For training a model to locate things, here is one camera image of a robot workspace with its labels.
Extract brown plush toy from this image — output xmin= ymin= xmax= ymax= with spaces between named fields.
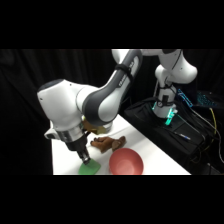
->
xmin=90 ymin=135 xmax=127 ymax=155

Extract black robot stand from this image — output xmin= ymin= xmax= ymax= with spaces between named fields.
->
xmin=120 ymin=97 xmax=224 ymax=176

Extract blue lit panel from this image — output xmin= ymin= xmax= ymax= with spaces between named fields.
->
xmin=176 ymin=87 xmax=195 ymax=108

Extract red bowl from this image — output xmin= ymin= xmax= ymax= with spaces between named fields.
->
xmin=108 ymin=147 xmax=145 ymax=176

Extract blue lit keyboard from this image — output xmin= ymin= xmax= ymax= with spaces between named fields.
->
xmin=195 ymin=91 xmax=218 ymax=108

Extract yellow brown wrist mount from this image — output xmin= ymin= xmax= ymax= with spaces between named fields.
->
xmin=81 ymin=117 xmax=112 ymax=136

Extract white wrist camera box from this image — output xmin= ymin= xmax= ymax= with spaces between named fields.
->
xmin=43 ymin=129 xmax=58 ymax=141

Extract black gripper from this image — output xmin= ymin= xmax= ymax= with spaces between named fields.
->
xmin=63 ymin=133 xmax=93 ymax=165

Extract yellow cable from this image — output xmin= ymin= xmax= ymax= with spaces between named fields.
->
xmin=207 ymin=106 xmax=224 ymax=165

